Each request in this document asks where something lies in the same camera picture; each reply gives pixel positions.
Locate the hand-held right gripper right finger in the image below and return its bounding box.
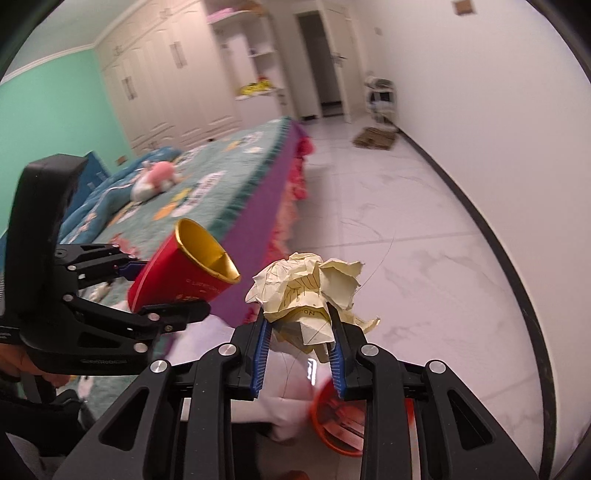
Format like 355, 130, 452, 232
325, 302, 541, 480

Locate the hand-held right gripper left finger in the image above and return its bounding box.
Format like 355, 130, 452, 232
53, 318, 273, 480

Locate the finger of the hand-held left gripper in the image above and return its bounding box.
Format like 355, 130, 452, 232
62, 293, 212, 354
54, 242, 148, 289

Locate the orange trash bin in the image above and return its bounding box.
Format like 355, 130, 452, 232
310, 377, 416, 459

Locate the red paper cup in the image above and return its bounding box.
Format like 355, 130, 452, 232
127, 218, 242, 315

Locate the yellow paper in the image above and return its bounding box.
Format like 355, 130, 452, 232
245, 251, 382, 365

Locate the person's left hand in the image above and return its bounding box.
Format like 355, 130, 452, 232
0, 344, 70, 388

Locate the blue floral quilt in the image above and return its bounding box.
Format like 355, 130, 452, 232
60, 147, 183, 245

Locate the white cat plush toy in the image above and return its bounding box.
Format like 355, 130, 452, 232
130, 178, 158, 201

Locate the blue quilted headboard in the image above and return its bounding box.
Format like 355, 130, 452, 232
76, 152, 112, 195

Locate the pink plush toy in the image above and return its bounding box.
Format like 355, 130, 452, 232
148, 161, 181, 188

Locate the bed with green cover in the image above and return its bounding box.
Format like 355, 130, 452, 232
60, 117, 296, 416

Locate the purple bed skirt pink ruffle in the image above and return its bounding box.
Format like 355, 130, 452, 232
210, 122, 315, 324

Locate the cream wardrobe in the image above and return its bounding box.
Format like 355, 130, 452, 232
95, 0, 287, 155

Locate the flattened cardboard box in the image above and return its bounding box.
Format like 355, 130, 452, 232
353, 126, 398, 151

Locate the yellow plush toy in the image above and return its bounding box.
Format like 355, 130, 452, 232
238, 79, 273, 97

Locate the white shelf rack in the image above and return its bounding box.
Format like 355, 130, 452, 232
365, 74, 399, 125

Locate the white door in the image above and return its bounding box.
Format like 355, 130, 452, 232
323, 0, 365, 123

